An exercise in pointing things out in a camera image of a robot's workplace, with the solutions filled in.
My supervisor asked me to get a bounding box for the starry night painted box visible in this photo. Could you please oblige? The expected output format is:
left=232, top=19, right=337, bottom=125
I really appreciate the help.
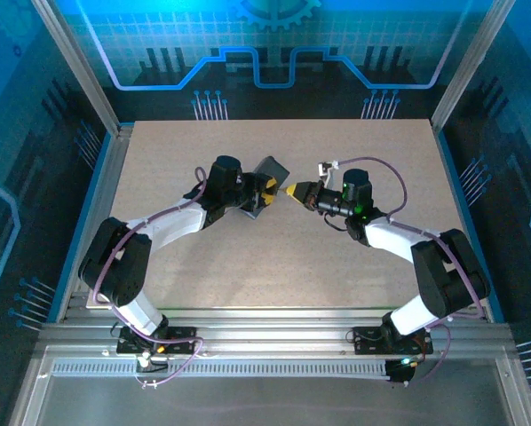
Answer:
left=241, top=154, right=292, bottom=222

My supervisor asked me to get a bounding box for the arm base electronics board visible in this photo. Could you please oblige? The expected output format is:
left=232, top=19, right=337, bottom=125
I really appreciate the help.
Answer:
left=134, top=343, right=171, bottom=373
left=385, top=357, right=420, bottom=388

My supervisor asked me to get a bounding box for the blue table edge strip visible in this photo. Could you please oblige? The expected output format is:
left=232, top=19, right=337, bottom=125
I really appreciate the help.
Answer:
left=51, top=130, right=114, bottom=323

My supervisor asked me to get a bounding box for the grey metal bottom panel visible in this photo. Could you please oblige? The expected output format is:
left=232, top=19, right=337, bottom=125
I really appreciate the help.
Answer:
left=14, top=354, right=531, bottom=426

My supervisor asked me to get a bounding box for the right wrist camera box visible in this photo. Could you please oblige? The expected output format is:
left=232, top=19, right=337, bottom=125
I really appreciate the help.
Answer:
left=316, top=159, right=341, bottom=178

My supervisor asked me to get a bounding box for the aluminium side frame rail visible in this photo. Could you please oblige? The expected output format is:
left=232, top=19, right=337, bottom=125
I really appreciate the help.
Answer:
left=59, top=123, right=133, bottom=323

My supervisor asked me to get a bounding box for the aluminium front frame rail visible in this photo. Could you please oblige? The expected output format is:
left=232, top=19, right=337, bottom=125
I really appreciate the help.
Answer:
left=37, top=308, right=515, bottom=356

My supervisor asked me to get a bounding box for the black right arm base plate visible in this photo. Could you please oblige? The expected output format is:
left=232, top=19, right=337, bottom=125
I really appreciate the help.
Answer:
left=351, top=326, right=434, bottom=356

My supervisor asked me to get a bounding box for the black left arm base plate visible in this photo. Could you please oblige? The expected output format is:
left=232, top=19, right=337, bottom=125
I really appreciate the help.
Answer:
left=116, top=326, right=199, bottom=356

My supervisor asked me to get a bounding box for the slotted grey cable duct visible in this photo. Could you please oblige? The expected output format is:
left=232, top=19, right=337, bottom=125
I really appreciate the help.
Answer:
left=51, top=359, right=393, bottom=379

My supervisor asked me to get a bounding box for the aluminium frame post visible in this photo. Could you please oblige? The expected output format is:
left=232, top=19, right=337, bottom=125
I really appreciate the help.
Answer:
left=29, top=0, right=123, bottom=137
left=429, top=0, right=518, bottom=132

